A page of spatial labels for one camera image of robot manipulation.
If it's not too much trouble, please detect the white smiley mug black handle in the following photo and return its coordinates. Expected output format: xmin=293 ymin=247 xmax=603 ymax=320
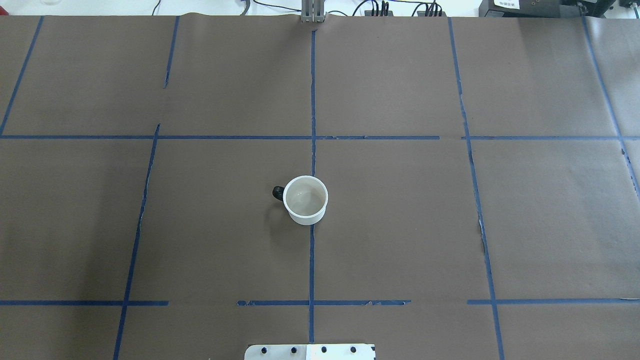
xmin=272 ymin=175 xmax=329 ymax=226

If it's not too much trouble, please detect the aluminium frame post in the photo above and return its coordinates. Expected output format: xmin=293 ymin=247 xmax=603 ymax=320
xmin=301 ymin=0 xmax=326 ymax=23

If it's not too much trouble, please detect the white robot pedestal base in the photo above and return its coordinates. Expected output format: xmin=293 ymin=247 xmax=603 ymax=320
xmin=244 ymin=343 xmax=377 ymax=360

